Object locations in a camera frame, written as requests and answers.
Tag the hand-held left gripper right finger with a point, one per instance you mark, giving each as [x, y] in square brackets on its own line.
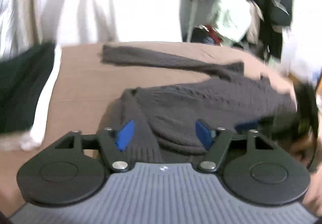
[203, 133]

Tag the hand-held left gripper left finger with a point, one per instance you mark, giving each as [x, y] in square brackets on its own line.
[125, 135]

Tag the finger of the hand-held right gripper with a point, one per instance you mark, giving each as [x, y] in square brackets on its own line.
[246, 126]

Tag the dark grey knit sweater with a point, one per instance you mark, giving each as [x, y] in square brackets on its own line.
[201, 98]

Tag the person's right forearm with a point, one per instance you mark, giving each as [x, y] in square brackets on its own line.
[313, 188]

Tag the black folded clothes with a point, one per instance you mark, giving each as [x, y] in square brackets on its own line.
[22, 83]

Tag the person's right hand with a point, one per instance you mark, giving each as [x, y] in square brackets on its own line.
[300, 151]

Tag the white folded garment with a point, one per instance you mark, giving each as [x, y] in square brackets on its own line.
[42, 118]

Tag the red garment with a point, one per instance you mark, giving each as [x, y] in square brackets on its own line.
[215, 34]

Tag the beige garment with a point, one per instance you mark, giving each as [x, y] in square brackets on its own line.
[254, 22]

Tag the black jacket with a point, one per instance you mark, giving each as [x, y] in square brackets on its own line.
[276, 12]

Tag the pale green garment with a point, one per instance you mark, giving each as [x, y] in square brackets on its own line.
[229, 17]

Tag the grey cloth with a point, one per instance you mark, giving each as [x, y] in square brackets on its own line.
[198, 7]

